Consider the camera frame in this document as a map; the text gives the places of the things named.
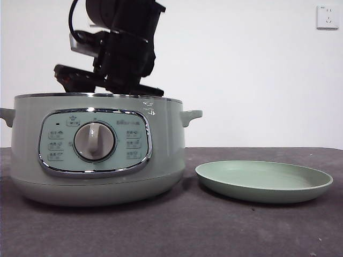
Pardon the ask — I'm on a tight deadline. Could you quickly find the pale green round plate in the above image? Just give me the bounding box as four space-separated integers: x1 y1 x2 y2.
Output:
195 160 334 205

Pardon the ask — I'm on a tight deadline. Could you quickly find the white wall socket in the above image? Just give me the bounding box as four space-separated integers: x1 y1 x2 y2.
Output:
316 5 339 31

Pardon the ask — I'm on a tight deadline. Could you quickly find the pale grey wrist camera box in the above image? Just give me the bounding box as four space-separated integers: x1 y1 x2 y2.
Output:
69 33 99 58

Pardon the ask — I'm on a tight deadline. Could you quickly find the pale green electric steamer pot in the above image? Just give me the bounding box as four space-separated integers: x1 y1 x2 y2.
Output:
0 92 203 207

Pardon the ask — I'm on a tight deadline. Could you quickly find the black cable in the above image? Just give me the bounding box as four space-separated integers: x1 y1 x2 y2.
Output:
68 0 94 44

